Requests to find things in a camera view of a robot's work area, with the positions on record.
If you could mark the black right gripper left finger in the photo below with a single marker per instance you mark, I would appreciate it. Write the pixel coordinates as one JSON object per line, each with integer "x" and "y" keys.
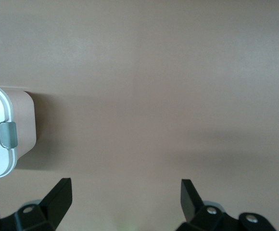
{"x": 41, "y": 216}

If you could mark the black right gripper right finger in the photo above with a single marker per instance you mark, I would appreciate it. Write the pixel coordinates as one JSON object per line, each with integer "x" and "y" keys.
{"x": 202, "y": 221}

